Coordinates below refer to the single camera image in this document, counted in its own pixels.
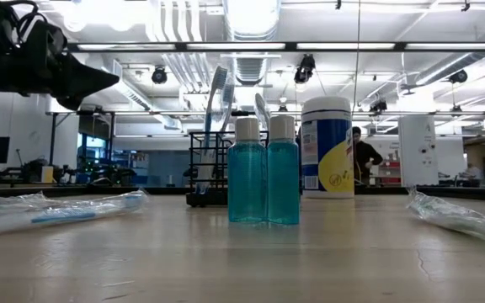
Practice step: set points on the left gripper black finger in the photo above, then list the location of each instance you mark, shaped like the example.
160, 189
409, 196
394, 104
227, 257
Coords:
86, 80
69, 104

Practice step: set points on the blue toothbrush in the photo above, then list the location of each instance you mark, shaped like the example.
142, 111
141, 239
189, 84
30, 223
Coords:
57, 216
227, 101
211, 113

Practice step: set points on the teal mouthwash bottle white cap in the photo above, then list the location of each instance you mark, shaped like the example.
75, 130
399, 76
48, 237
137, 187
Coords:
246, 181
284, 181

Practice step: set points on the white blue wipes canister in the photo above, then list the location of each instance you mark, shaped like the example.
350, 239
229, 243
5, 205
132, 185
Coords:
326, 147

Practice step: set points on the person standing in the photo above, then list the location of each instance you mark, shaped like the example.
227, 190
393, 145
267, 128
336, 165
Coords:
362, 155

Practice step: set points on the red storage shelf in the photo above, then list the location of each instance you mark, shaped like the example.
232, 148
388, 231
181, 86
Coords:
390, 172

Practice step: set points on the black ceiling camera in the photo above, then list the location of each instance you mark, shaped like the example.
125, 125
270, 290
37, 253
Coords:
159, 76
458, 76
378, 106
305, 69

